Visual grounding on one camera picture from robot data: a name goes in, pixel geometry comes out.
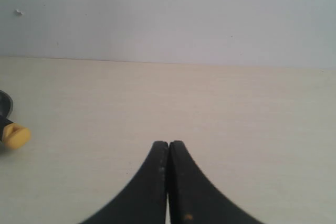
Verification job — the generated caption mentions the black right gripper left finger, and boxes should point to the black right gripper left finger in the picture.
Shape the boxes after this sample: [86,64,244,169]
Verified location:
[83,141,168,223]

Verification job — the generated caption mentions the round steel plate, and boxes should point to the round steel plate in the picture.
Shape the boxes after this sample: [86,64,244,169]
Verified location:
[0,90,13,118]

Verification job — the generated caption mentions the yellow black claw hammer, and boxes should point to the yellow black claw hammer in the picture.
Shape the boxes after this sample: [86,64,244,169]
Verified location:
[1,116,31,149]

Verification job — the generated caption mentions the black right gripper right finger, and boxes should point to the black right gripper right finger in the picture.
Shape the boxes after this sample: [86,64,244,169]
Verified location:
[167,141,261,223]

